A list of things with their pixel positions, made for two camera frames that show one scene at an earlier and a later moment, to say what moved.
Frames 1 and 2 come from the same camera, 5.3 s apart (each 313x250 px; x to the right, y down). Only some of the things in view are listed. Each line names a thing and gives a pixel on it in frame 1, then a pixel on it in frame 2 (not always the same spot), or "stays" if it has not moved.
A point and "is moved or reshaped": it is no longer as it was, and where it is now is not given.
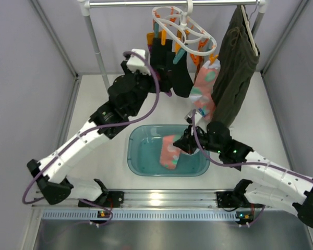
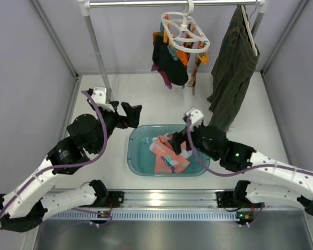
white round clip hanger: [185, 33] is moved or reshaped
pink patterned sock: [169, 154] -> [161, 141]
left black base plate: [108, 199] stays
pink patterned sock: [203, 91] -> [168, 162]
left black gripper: [151, 78] -> [123, 116]
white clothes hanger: [250, 32] stays
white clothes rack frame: [86, 7] stays
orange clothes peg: [212, 58] -> [204, 59]
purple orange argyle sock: [149, 37] is moved or reshaped
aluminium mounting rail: [154, 206] stays
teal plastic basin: [144, 148] stays
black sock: [181, 79] is moved or reshaped
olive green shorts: [237, 59] stays
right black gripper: [187, 142] stays
